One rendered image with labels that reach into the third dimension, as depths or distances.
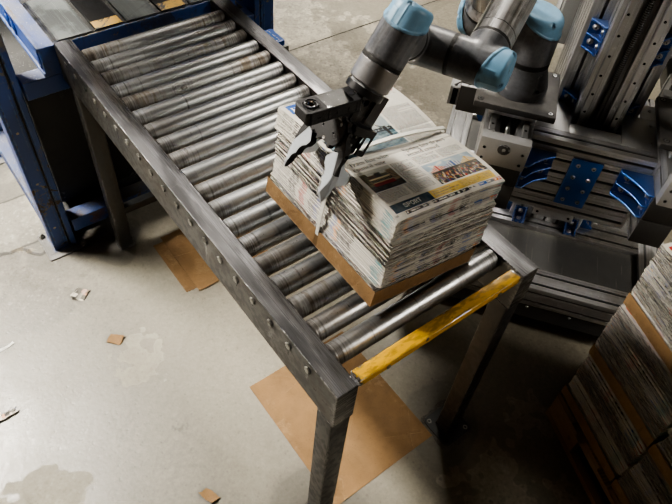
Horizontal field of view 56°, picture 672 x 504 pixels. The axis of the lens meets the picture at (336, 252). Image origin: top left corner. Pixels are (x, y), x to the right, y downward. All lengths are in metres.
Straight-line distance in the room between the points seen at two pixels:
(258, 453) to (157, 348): 0.50
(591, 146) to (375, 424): 1.04
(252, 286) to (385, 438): 0.89
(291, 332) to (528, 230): 1.32
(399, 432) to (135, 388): 0.84
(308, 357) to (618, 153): 1.12
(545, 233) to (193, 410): 1.34
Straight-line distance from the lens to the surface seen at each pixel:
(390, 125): 1.31
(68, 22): 2.13
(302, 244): 1.38
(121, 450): 2.05
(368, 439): 2.03
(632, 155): 1.97
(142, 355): 2.19
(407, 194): 1.14
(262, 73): 1.86
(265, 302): 1.28
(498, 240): 1.47
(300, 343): 1.23
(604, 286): 2.31
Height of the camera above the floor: 1.84
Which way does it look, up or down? 50 degrees down
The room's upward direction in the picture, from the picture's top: 6 degrees clockwise
